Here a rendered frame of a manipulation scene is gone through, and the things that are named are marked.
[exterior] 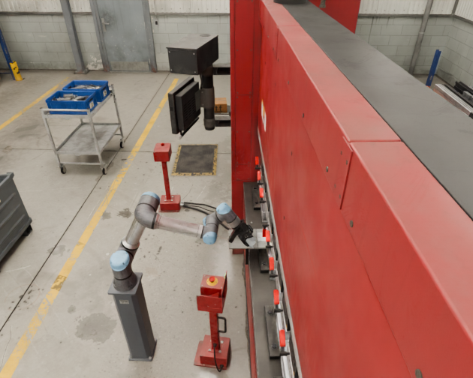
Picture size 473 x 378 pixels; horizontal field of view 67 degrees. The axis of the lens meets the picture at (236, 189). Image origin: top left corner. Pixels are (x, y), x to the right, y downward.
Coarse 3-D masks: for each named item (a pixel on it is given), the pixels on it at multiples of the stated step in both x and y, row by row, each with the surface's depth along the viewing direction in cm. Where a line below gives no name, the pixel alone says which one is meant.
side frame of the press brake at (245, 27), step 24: (240, 0) 231; (312, 0) 232; (336, 0) 232; (240, 24) 239; (240, 48) 248; (240, 72) 257; (240, 96) 267; (240, 120) 278; (240, 144) 290; (240, 168) 303; (240, 192) 317; (240, 216) 332
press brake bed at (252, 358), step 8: (248, 272) 252; (248, 280) 254; (248, 288) 256; (248, 296) 258; (248, 304) 260; (248, 312) 262; (248, 320) 292; (248, 328) 286; (248, 336) 285; (256, 368) 183; (256, 376) 183
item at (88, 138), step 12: (108, 96) 484; (96, 108) 459; (120, 120) 530; (48, 132) 446; (72, 132) 508; (84, 132) 516; (96, 132) 516; (108, 132) 516; (120, 132) 538; (60, 144) 477; (72, 144) 485; (84, 144) 486; (96, 144) 452; (120, 144) 539; (60, 168) 480
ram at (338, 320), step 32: (288, 96) 137; (288, 128) 138; (288, 160) 139; (288, 192) 140; (320, 192) 92; (288, 224) 142; (320, 224) 92; (288, 256) 143; (320, 256) 93; (352, 256) 68; (288, 288) 144; (320, 288) 93; (352, 288) 69; (320, 320) 94; (352, 320) 69; (384, 320) 54; (320, 352) 94; (352, 352) 69; (384, 352) 55
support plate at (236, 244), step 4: (252, 232) 238; (236, 236) 235; (256, 236) 235; (236, 240) 232; (240, 240) 232; (256, 240) 232; (232, 244) 229; (236, 244) 229; (240, 244) 229; (244, 244) 229; (256, 244) 229; (260, 244) 229; (264, 244) 229; (232, 248) 226; (236, 248) 226; (240, 248) 226; (244, 248) 227; (248, 248) 227; (252, 248) 227; (256, 248) 227; (260, 248) 227; (264, 248) 227
